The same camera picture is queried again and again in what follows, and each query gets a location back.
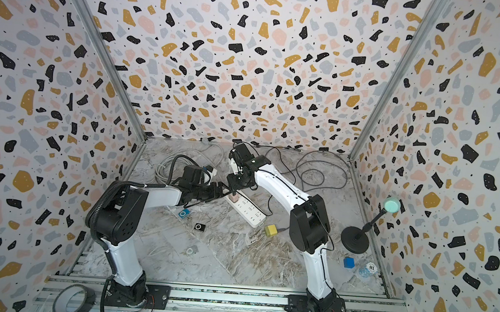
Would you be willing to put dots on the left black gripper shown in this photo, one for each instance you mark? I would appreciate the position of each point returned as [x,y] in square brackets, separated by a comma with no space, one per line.
[222,190]

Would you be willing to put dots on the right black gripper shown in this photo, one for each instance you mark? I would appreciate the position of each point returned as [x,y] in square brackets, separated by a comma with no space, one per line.
[233,183]

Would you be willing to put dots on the pink USB charger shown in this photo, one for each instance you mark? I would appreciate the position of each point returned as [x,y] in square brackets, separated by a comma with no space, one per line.
[234,198]

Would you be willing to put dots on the white power strip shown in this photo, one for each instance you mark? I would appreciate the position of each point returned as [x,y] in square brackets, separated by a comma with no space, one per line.
[248,210]

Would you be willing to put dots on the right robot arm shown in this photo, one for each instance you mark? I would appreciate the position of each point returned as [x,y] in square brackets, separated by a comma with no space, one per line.
[309,227]

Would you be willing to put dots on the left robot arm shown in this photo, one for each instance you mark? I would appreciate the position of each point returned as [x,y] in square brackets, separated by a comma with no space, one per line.
[114,219]

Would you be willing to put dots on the blue mp3 player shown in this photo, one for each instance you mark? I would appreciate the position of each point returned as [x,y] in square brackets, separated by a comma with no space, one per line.
[184,213]

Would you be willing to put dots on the yellow USB charger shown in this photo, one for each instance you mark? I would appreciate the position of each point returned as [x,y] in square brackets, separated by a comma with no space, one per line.
[271,230]

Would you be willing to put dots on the blue cube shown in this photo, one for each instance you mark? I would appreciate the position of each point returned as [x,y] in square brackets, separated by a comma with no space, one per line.
[349,263]

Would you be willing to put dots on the clear plastic packet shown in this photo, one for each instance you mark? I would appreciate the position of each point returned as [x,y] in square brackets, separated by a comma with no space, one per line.
[368,270]

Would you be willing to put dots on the black tape roll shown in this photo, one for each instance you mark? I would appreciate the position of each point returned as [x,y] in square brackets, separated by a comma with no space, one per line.
[75,298]

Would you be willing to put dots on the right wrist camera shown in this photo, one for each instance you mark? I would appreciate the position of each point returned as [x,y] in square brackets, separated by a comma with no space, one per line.
[236,162]

